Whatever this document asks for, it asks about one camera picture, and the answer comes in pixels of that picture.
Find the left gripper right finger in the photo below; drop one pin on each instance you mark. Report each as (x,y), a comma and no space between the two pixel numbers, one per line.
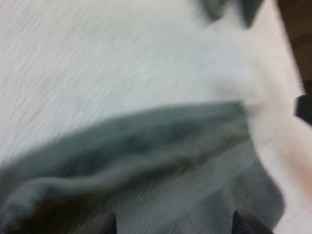
(246,225)

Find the dark table edge clamp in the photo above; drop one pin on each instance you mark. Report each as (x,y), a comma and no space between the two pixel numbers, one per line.
(304,109)

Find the dark grey-green towel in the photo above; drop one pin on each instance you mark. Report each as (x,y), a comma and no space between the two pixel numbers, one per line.
(170,156)

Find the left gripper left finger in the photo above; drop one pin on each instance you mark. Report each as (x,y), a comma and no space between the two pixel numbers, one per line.
(100,225)

